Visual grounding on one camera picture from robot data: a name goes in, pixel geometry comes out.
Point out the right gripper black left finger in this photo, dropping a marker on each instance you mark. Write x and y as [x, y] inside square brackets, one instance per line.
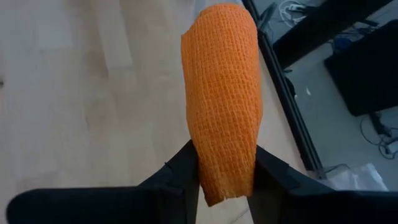
[183, 171]

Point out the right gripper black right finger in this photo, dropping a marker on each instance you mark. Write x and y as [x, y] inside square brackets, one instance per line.
[273, 177]

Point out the orange sponge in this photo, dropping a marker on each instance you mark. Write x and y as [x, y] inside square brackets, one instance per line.
[222, 102]

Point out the clear plastic zip bag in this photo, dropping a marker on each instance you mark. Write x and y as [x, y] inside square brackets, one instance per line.
[357, 179]

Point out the black box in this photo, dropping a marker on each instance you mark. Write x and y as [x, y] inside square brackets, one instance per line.
[367, 71]

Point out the black metal table frame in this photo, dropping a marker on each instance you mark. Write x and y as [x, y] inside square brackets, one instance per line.
[289, 102]

